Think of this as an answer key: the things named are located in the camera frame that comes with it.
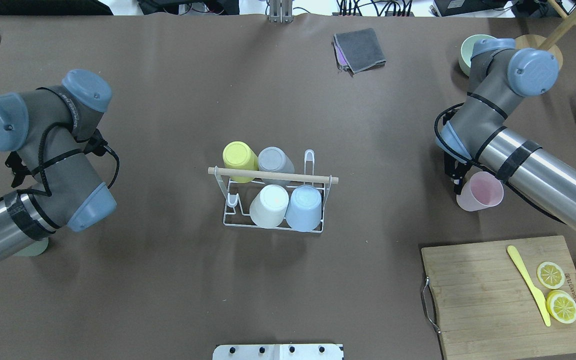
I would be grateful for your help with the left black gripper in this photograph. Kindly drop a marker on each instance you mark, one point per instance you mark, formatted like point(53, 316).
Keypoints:
point(14, 169)

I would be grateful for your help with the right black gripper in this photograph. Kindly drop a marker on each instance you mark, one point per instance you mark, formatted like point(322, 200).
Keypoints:
point(454, 173)

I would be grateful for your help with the pink plastic cup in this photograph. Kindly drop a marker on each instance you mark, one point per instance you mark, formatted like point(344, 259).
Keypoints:
point(481, 191)

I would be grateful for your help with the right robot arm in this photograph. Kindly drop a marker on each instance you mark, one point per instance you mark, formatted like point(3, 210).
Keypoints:
point(501, 76)

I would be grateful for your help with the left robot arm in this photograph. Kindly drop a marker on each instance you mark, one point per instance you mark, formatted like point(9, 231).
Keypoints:
point(48, 133)

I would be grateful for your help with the yellow plastic cup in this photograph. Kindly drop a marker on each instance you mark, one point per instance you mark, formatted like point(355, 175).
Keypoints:
point(239, 156)

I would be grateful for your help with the light blue plastic cup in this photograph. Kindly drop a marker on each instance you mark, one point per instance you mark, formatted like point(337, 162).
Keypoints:
point(304, 211)

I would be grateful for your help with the wooden cup tree stand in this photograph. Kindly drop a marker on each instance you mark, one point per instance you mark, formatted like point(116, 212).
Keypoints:
point(549, 43)

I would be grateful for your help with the grey plastic cup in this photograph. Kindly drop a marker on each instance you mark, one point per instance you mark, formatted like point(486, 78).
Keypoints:
point(274, 160)

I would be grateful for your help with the cream white plastic cup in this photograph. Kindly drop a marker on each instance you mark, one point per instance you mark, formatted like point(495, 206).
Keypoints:
point(268, 209)

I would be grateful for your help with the mint green bowl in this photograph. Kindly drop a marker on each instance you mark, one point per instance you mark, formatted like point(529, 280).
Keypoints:
point(466, 51)

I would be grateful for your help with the bamboo cutting board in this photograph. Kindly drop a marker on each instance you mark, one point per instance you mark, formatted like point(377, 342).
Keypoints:
point(484, 309)

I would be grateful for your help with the lemon slice near knife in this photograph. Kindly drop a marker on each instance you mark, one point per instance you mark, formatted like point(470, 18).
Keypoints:
point(550, 275)

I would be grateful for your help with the yellow plastic knife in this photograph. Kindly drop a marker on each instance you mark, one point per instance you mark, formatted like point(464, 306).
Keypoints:
point(536, 293)

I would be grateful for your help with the lemon slice far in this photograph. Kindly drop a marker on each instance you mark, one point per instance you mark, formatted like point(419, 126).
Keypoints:
point(561, 306)

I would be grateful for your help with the grey folded cloth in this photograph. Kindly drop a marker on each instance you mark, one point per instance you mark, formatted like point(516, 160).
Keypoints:
point(358, 50)

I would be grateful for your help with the white wire cup rack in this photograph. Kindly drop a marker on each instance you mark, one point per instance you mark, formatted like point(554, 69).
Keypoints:
point(239, 196)

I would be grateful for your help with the aluminium frame post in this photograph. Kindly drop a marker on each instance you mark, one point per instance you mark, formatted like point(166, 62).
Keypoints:
point(280, 11)

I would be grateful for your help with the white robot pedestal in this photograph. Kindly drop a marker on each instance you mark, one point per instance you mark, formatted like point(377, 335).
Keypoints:
point(286, 351)

